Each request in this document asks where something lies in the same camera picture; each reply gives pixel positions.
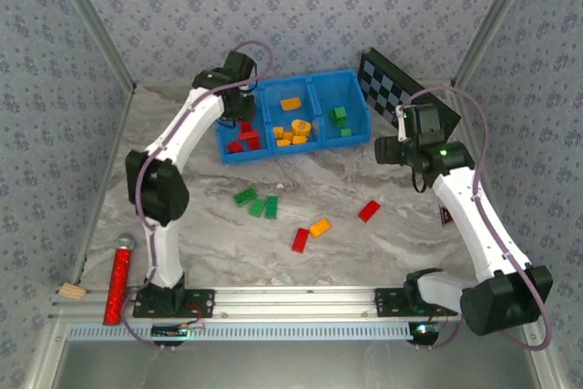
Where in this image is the black grey checkerboard panel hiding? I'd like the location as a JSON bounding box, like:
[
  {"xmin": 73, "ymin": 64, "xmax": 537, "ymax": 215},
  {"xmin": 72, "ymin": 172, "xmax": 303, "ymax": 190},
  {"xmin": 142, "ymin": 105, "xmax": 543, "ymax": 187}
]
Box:
[{"xmin": 357, "ymin": 46, "xmax": 461, "ymax": 136}]

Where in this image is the blue three-compartment bin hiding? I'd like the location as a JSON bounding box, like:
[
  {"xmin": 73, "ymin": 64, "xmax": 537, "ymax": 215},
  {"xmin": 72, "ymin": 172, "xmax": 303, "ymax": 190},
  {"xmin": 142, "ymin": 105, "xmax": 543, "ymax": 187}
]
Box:
[{"xmin": 214, "ymin": 68, "xmax": 373, "ymax": 166}]

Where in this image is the small controller circuit board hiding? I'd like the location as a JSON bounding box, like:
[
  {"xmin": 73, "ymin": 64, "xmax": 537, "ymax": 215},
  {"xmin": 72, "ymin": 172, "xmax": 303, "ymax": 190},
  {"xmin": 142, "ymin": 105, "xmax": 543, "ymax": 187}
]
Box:
[
  {"xmin": 408, "ymin": 321, "xmax": 442, "ymax": 347},
  {"xmin": 151, "ymin": 322, "xmax": 205, "ymax": 341}
]

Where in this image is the red glitter toy microphone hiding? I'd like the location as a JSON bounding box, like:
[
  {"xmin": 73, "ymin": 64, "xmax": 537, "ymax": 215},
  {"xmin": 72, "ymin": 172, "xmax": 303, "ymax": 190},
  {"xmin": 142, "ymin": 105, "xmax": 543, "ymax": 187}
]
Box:
[{"xmin": 103, "ymin": 232, "xmax": 137, "ymax": 326}]

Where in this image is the grey metal sheet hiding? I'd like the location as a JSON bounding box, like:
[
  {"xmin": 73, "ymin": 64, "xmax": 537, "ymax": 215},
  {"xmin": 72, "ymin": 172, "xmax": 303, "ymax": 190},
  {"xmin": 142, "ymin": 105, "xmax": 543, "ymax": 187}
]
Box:
[{"xmin": 58, "ymin": 320, "xmax": 547, "ymax": 389}]

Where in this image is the small wooden block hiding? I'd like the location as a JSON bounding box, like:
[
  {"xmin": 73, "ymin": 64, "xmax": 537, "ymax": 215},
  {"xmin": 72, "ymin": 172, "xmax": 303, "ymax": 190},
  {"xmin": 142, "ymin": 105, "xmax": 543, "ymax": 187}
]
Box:
[{"xmin": 57, "ymin": 282, "xmax": 87, "ymax": 302}]

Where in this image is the right wrist white camera bracket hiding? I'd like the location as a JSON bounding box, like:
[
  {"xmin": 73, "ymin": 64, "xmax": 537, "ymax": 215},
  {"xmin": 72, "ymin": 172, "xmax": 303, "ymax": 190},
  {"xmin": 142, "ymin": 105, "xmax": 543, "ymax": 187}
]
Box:
[{"xmin": 396, "ymin": 106, "xmax": 410, "ymax": 143}]

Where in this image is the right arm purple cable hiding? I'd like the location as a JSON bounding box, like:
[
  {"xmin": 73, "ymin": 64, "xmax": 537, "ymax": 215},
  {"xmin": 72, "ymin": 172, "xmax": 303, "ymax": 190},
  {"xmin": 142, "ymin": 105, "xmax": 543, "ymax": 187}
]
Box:
[{"xmin": 400, "ymin": 85, "xmax": 552, "ymax": 353}]

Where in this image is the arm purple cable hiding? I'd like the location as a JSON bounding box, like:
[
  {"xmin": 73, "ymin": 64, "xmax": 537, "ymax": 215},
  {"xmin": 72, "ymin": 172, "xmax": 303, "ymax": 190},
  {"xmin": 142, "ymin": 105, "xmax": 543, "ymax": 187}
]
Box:
[
  {"xmin": 118, "ymin": 40, "xmax": 274, "ymax": 353},
  {"xmin": 400, "ymin": 85, "xmax": 552, "ymax": 353}
]

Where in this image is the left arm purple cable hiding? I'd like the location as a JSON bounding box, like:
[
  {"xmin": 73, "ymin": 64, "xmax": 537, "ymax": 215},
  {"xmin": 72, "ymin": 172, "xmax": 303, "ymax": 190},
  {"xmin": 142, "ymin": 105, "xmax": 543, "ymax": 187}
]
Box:
[{"xmin": 118, "ymin": 40, "xmax": 274, "ymax": 353}]

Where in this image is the aluminium corner post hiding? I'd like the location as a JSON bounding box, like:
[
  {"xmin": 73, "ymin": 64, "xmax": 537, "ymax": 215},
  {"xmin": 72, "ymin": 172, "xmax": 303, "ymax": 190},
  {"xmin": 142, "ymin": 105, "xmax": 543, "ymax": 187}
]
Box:
[
  {"xmin": 449, "ymin": 0, "xmax": 544, "ymax": 92},
  {"xmin": 45, "ymin": 0, "xmax": 138, "ymax": 92}
]

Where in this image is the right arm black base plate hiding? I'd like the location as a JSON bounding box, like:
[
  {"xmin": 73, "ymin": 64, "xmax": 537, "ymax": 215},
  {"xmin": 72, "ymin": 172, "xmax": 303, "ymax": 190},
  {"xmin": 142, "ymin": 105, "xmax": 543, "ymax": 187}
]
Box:
[{"xmin": 373, "ymin": 288, "xmax": 459, "ymax": 319}]

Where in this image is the long aluminium base rail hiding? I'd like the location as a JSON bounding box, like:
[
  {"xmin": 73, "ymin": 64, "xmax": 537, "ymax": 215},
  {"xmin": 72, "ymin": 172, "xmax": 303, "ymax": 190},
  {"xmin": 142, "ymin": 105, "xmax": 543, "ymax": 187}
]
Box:
[{"xmin": 49, "ymin": 283, "xmax": 465, "ymax": 320}]

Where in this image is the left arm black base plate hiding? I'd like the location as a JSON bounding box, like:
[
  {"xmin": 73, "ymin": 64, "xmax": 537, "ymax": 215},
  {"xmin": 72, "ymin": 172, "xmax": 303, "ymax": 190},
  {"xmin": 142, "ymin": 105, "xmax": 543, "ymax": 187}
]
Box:
[{"xmin": 132, "ymin": 288, "xmax": 216, "ymax": 320}]

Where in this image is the grey slotted cable duct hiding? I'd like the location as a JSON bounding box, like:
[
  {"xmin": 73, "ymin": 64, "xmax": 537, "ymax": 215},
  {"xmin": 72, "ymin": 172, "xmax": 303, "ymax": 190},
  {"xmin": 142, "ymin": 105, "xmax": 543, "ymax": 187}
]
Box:
[{"xmin": 66, "ymin": 319, "xmax": 427, "ymax": 343}]

